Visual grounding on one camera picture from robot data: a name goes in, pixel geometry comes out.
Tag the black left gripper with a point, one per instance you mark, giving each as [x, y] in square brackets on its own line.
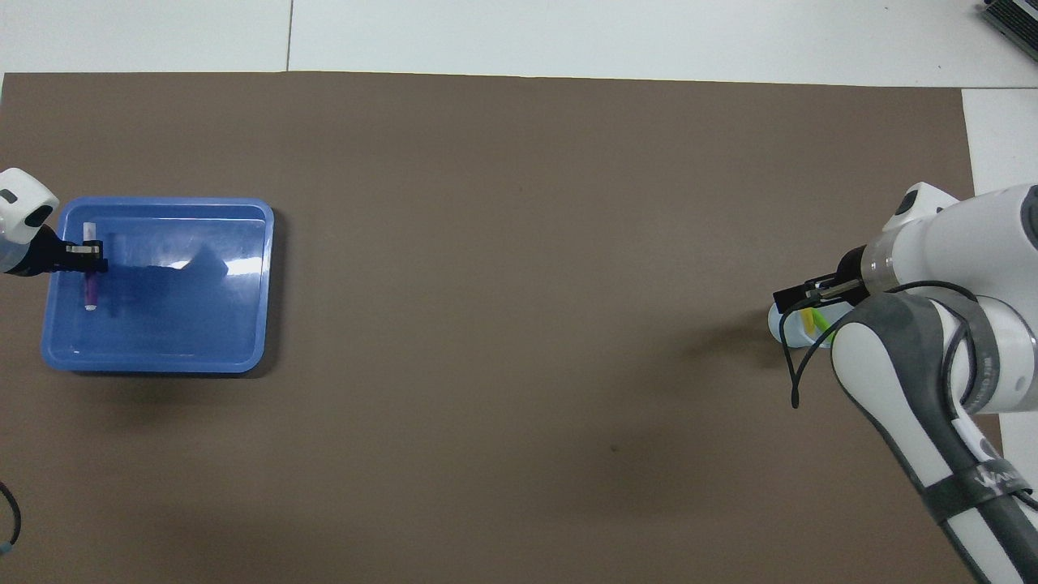
[45, 253]

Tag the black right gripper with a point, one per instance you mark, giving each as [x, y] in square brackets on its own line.
[851, 272]

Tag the yellow pen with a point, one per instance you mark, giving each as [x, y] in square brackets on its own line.
[807, 316]

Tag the purple pen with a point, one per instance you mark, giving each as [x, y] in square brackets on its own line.
[92, 288]

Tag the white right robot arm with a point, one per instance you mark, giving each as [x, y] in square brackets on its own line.
[932, 349]

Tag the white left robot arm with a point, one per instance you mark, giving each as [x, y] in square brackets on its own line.
[20, 207]

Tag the blue plastic tray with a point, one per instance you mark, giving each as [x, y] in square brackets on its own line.
[186, 332]

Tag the green pen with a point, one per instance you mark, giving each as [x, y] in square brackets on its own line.
[821, 327]

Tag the translucent plastic cup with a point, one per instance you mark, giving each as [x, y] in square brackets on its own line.
[774, 328]

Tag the brown table mat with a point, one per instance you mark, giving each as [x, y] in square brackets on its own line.
[519, 243]

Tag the grey ribbed device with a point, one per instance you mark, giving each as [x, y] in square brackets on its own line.
[1014, 20]

